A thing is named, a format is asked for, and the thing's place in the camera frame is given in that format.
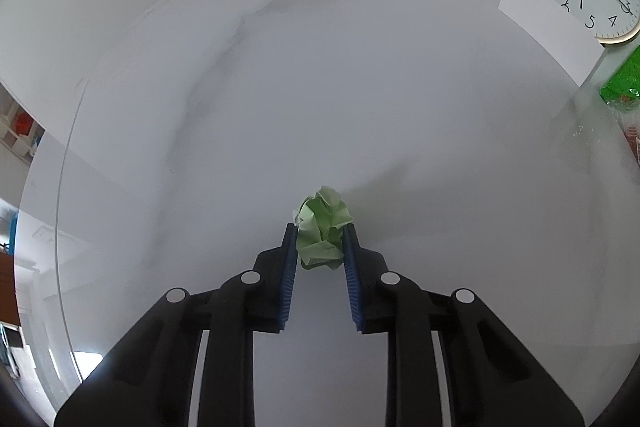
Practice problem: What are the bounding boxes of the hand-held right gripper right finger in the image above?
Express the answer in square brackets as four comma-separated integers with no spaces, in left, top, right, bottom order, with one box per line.
[341,223,586,427]

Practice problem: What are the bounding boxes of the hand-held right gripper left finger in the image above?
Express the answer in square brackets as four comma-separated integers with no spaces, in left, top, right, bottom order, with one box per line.
[54,223,300,427]

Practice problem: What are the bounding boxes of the green paper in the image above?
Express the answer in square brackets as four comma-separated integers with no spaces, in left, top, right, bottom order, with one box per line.
[294,186,355,271]

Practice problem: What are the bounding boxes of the white table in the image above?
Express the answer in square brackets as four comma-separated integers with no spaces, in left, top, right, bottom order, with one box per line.
[15,0,640,427]

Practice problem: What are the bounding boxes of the red and white packet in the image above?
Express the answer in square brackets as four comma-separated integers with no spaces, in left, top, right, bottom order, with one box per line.
[622,109,640,165]

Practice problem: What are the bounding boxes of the white card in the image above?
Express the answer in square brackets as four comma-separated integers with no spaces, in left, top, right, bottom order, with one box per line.
[498,0,606,88]

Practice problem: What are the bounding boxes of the green packet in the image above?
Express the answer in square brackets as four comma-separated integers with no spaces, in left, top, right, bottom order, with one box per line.
[600,52,640,105]

